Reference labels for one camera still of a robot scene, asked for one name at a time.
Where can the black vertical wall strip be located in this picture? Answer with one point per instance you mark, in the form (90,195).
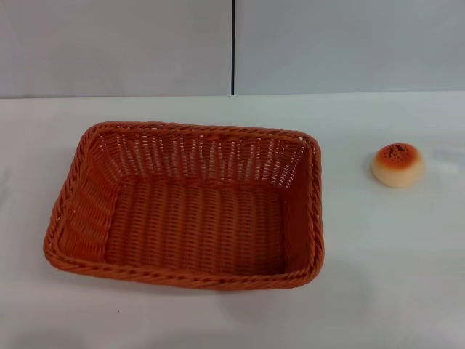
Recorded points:
(233,47)

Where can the orange woven plastic basket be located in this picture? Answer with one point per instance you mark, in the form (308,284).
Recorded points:
(196,225)

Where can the round toasted bread bun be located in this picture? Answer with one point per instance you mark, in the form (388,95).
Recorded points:
(397,171)

